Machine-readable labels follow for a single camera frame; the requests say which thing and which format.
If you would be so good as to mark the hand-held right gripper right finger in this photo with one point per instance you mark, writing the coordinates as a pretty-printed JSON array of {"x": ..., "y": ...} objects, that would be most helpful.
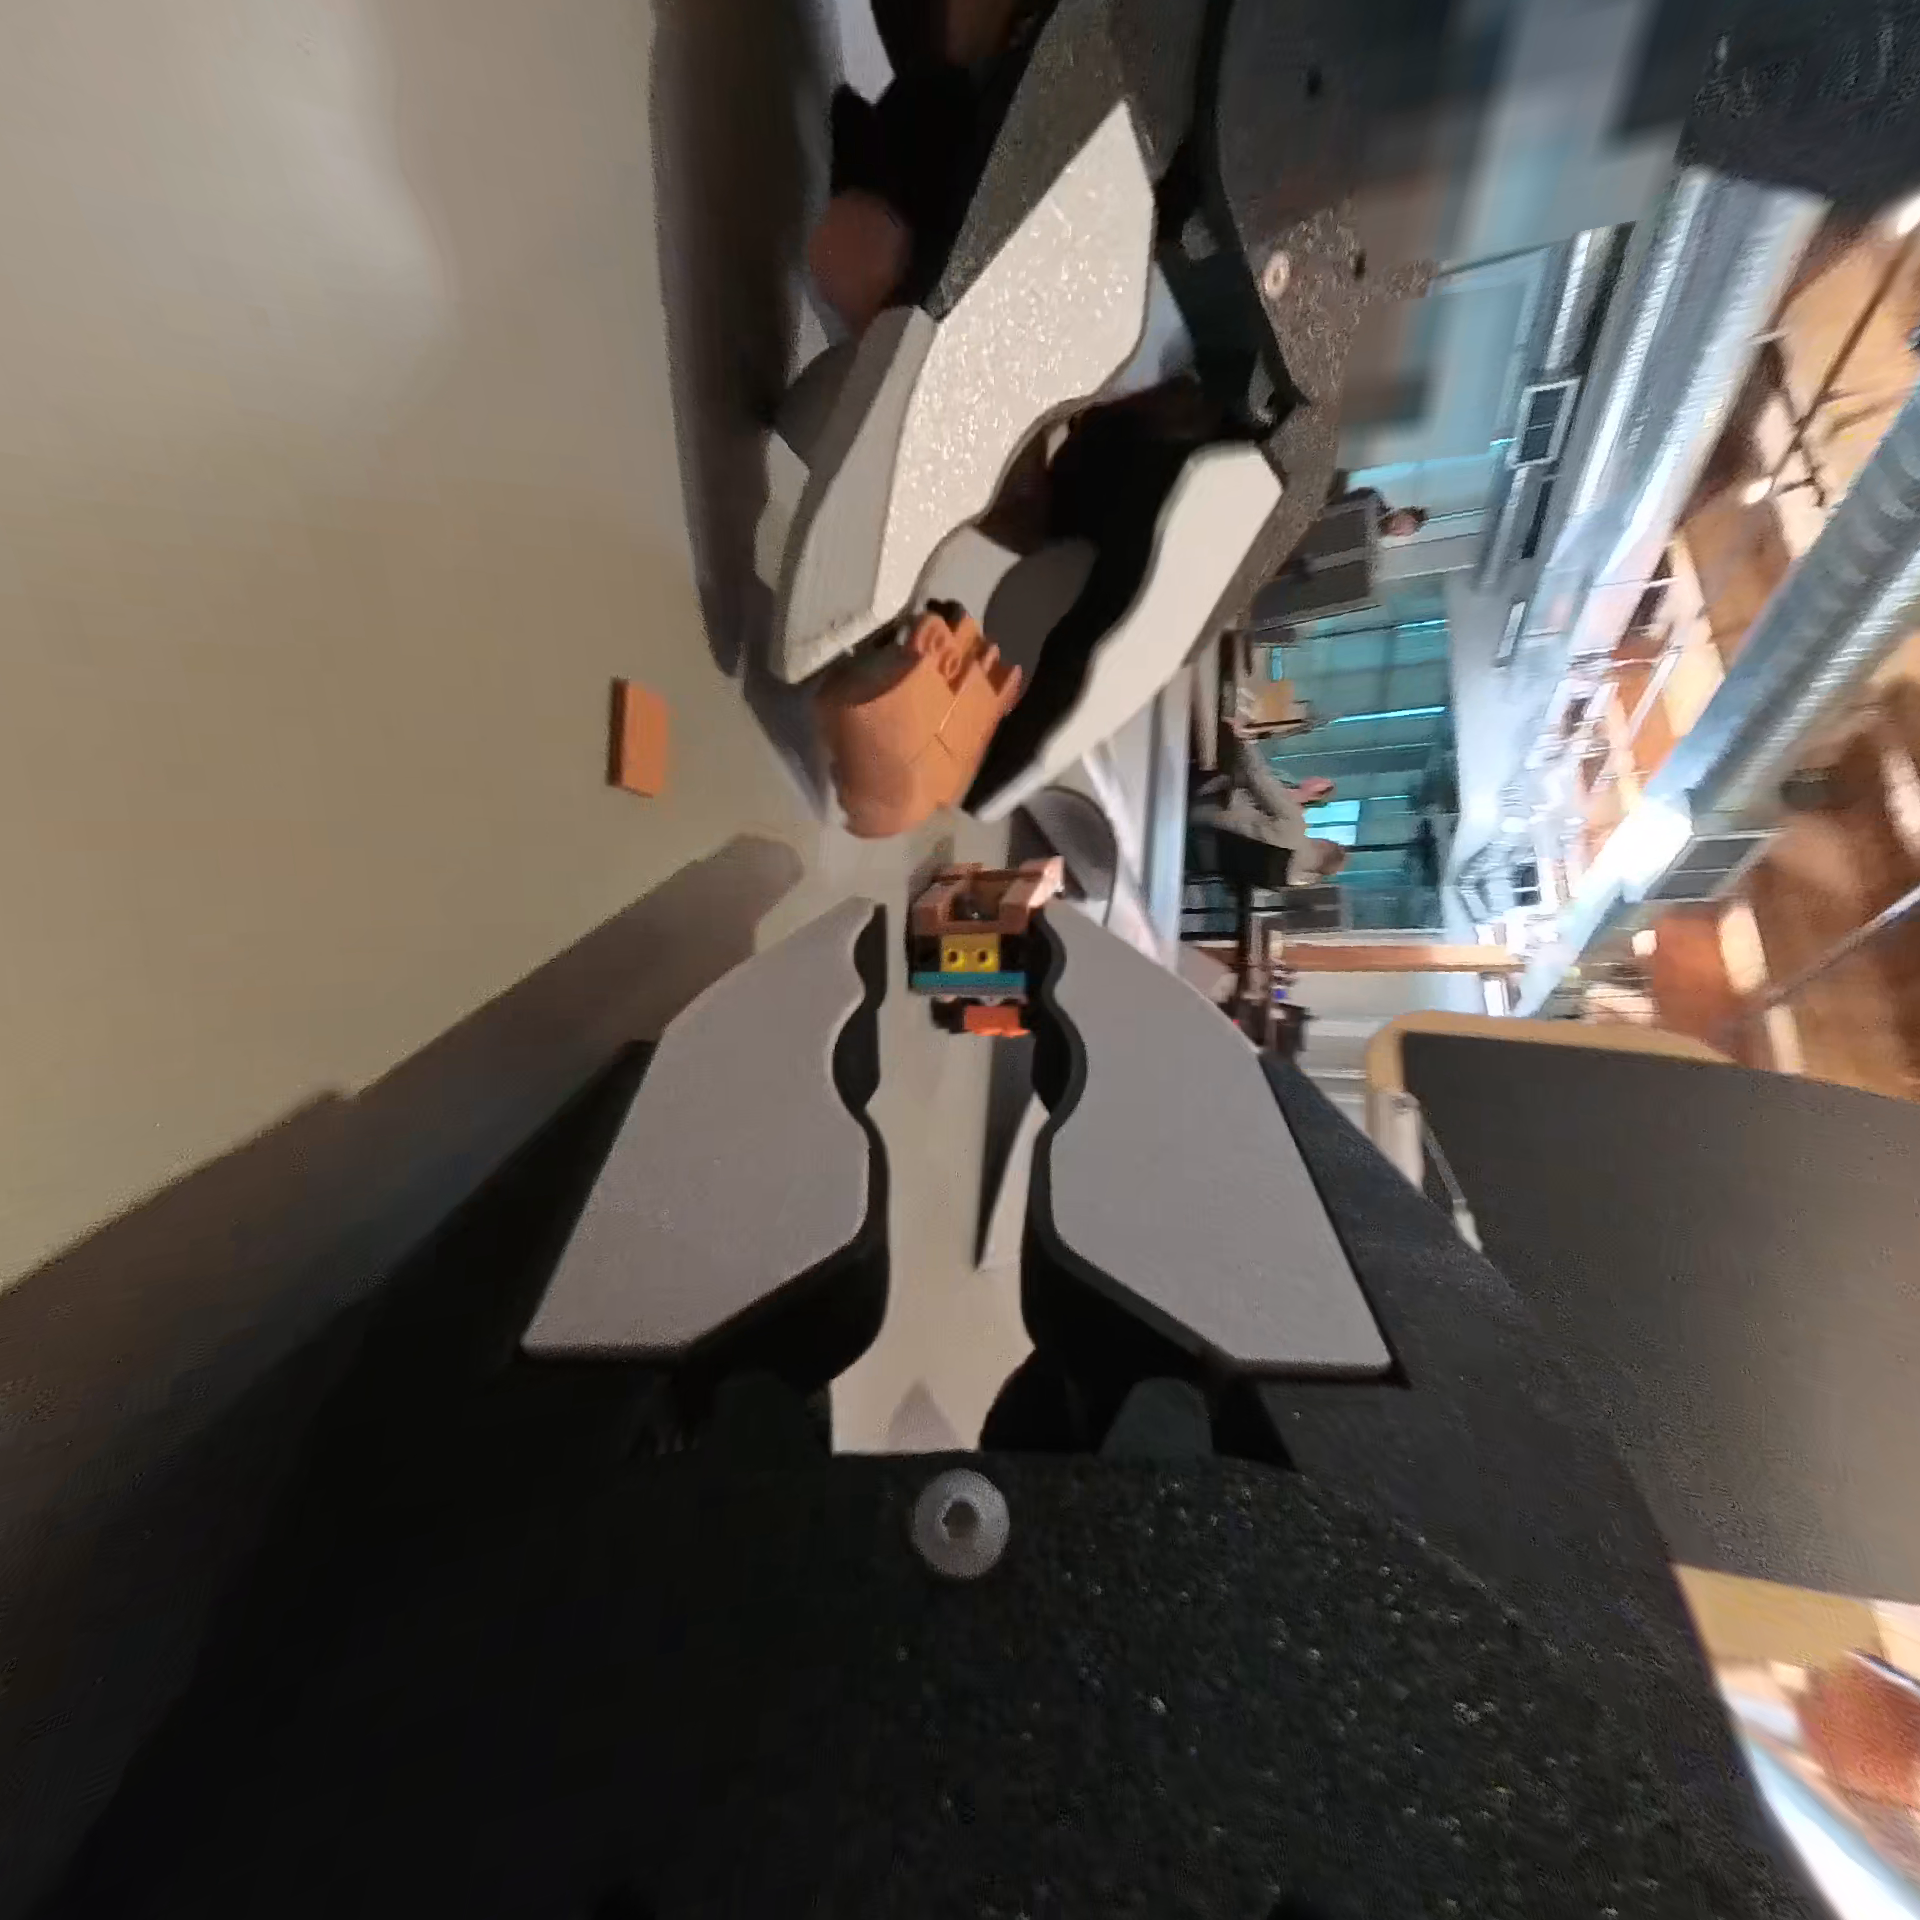
[{"x": 1200, "y": 1185}]

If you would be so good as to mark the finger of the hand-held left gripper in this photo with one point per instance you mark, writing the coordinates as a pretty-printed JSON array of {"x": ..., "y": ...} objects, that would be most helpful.
[
  {"x": 1020, "y": 331},
  {"x": 1200, "y": 554}
]

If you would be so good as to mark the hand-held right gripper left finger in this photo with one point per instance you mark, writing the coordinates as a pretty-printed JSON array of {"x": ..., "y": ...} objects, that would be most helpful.
[{"x": 720, "y": 1185}]

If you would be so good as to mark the brown grey brick assembly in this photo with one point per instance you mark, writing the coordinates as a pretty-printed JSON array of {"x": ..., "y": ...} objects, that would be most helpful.
[{"x": 901, "y": 720}]

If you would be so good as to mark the small brown tile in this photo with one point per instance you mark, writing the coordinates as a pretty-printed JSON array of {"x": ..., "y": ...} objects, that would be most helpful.
[{"x": 641, "y": 735}]

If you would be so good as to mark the person's left hand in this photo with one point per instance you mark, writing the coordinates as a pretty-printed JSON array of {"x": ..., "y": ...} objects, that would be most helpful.
[{"x": 863, "y": 254}]

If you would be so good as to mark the colourful striped brick model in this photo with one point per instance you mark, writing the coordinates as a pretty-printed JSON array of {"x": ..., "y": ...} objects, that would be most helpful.
[{"x": 968, "y": 960}]

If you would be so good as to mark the dark panel with plywood edge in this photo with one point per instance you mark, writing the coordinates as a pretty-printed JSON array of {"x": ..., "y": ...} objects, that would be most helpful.
[{"x": 1651, "y": 1274}]

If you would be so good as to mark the silver air duct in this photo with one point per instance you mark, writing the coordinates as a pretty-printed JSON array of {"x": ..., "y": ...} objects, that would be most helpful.
[{"x": 1801, "y": 570}]

